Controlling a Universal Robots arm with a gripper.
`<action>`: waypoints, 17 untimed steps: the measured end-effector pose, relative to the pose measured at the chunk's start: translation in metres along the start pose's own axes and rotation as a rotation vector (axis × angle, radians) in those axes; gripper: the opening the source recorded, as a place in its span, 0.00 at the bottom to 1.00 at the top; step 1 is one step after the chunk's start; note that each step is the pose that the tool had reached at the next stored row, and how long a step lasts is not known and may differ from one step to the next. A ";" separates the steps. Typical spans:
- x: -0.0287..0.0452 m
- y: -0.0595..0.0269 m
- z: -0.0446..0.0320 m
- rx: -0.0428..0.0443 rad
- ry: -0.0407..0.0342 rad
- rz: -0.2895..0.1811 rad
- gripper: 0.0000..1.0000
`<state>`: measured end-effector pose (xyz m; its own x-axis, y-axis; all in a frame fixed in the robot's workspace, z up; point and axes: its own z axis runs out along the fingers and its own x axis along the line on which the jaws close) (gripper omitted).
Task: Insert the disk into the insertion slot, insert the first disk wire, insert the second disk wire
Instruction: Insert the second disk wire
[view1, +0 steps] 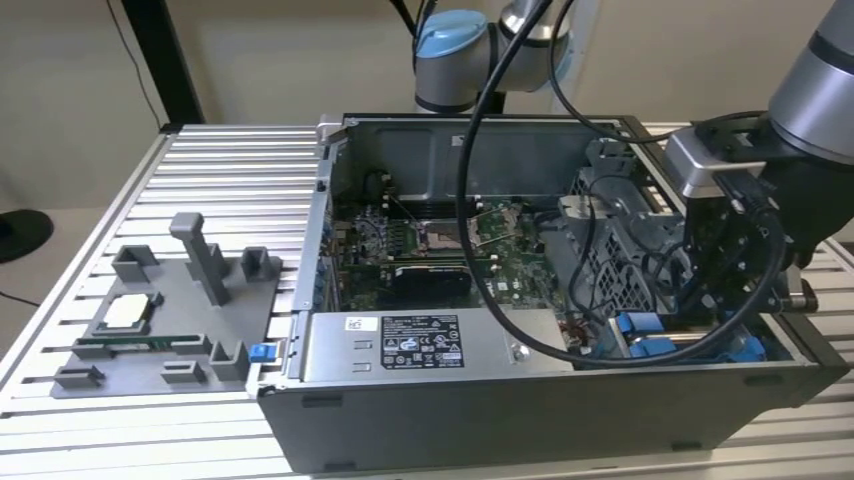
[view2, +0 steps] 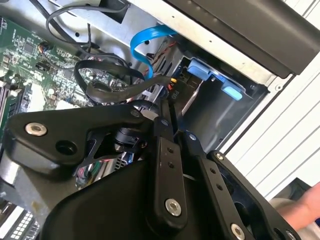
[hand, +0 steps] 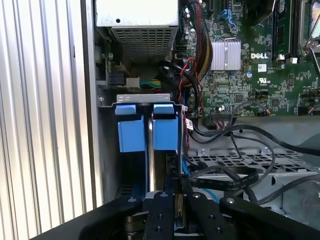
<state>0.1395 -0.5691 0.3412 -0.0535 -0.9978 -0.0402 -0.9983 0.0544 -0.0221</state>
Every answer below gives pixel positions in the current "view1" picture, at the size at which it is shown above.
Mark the CPU socket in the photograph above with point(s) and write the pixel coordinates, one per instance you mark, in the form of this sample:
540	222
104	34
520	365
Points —
443	235

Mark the green RAM stick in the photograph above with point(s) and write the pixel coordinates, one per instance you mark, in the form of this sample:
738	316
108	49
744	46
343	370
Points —
160	344

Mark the silver CPU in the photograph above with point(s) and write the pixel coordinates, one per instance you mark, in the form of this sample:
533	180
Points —
126	311

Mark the black round stand base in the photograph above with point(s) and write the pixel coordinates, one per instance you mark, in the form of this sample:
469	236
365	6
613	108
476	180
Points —
22	235

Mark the grey disk bay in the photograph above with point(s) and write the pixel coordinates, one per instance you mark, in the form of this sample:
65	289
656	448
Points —
776	345

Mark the black upright post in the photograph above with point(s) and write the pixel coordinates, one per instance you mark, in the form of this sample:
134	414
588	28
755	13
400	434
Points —
162	60

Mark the blue case latch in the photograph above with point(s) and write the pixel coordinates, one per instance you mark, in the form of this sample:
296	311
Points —
261	352

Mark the locking lever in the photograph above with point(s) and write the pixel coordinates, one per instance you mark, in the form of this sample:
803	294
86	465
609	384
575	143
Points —
407	210

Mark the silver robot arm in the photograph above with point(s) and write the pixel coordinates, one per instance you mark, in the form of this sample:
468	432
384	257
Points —
814	75

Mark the silver power supply unit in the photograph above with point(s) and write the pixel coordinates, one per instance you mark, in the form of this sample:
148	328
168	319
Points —
333	350

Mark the grey part rack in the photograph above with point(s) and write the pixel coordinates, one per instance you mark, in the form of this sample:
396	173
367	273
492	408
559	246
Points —
173	280

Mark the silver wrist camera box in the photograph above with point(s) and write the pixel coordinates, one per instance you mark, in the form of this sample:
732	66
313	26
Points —
700	160

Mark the dark grey PC case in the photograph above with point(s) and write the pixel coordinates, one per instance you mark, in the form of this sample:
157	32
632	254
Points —
467	425

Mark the green motherboard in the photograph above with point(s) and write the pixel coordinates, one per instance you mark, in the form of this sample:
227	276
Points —
520	270

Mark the perforated metal drive cage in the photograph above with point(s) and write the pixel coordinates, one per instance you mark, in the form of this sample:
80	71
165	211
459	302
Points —
613	225

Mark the blue disk carrier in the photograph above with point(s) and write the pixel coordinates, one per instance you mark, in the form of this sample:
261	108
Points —
656	350

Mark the black graphics card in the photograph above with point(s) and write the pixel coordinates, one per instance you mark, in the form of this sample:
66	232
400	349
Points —
427	280

